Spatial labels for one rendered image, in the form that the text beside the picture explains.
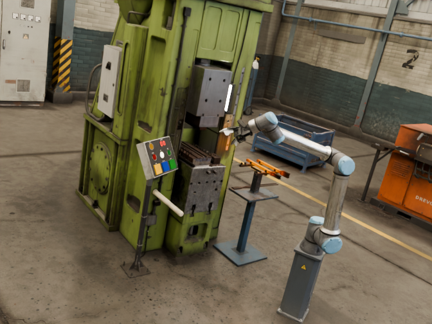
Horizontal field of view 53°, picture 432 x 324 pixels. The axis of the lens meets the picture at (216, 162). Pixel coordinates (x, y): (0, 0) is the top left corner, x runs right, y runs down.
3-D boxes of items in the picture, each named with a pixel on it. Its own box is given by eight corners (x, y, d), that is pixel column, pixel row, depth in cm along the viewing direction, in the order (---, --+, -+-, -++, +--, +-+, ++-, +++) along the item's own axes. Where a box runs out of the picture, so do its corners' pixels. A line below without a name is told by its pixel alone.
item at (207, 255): (222, 261, 417) (222, 260, 417) (171, 273, 382) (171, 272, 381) (199, 241, 446) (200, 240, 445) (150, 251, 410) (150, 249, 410)
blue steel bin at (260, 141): (326, 167, 792) (337, 130, 770) (303, 173, 733) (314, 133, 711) (273, 146, 863) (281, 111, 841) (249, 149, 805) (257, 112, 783)
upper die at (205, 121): (217, 126, 384) (219, 116, 381) (198, 126, 372) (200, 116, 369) (191, 114, 415) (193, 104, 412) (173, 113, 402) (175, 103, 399)
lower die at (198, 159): (209, 164, 395) (211, 155, 392) (191, 165, 383) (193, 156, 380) (185, 148, 426) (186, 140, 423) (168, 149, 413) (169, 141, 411)
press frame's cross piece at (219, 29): (233, 62, 386) (244, 7, 372) (195, 58, 361) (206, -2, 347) (205, 54, 418) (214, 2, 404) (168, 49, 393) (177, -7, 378)
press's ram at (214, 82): (231, 117, 389) (240, 72, 377) (196, 116, 366) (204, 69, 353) (204, 105, 420) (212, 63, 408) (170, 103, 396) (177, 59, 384)
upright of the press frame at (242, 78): (217, 238, 459) (265, 12, 388) (197, 242, 443) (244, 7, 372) (194, 219, 491) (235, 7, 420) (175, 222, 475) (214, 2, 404)
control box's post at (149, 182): (138, 270, 377) (157, 153, 344) (134, 270, 375) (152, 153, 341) (136, 267, 380) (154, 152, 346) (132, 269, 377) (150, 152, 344)
